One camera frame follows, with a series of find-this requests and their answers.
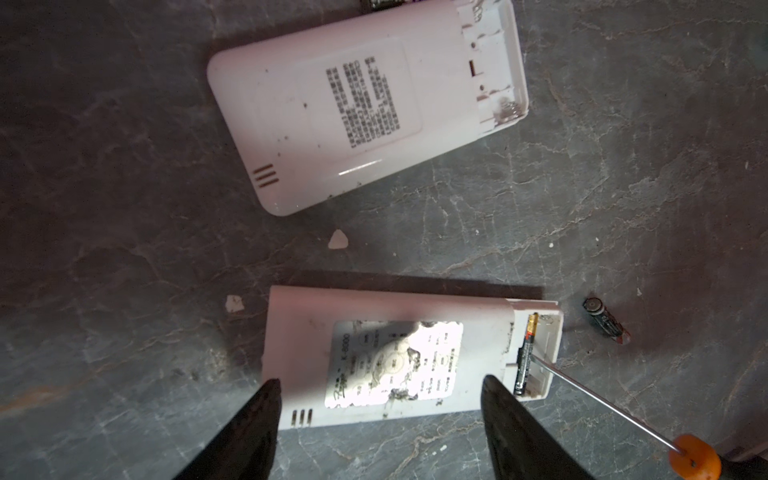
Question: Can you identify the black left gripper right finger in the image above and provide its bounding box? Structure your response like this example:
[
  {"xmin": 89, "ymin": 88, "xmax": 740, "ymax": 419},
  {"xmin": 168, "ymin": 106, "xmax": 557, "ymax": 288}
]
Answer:
[{"xmin": 481, "ymin": 375, "xmax": 592, "ymax": 480}]

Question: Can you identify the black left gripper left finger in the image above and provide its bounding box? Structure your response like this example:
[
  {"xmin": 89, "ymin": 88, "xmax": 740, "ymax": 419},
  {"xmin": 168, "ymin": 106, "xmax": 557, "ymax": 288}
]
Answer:
[{"xmin": 175, "ymin": 379, "xmax": 282, "ymax": 480}]

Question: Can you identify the black gold AAA battery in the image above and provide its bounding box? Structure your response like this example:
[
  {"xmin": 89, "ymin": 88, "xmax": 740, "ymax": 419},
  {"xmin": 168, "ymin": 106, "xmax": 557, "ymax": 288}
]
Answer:
[{"xmin": 513, "ymin": 312, "xmax": 539, "ymax": 396}]

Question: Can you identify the white remote with screen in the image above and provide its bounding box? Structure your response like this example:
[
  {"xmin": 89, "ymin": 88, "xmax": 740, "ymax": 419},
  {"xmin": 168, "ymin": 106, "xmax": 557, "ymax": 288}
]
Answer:
[{"xmin": 262, "ymin": 286, "xmax": 564, "ymax": 430}]

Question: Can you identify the black red AAA battery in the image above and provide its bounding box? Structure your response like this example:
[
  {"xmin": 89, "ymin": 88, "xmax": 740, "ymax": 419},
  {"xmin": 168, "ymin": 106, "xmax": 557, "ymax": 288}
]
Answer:
[{"xmin": 583, "ymin": 297, "xmax": 631, "ymax": 345}]

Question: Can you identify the orange black screwdriver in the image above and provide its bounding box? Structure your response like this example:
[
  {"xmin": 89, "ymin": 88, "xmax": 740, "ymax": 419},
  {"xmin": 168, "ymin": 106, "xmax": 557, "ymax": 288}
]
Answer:
[{"xmin": 527, "ymin": 351, "xmax": 724, "ymax": 480}]

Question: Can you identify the white remote with batteries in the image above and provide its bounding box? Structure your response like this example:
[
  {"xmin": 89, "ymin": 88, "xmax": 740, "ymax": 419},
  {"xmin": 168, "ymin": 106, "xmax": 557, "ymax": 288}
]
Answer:
[{"xmin": 207, "ymin": 1, "xmax": 529, "ymax": 216}]

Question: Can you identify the blue AAA battery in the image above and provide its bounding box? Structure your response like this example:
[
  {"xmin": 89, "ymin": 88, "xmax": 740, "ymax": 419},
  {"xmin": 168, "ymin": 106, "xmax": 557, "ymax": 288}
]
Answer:
[{"xmin": 360, "ymin": 0, "xmax": 419, "ymax": 13}]

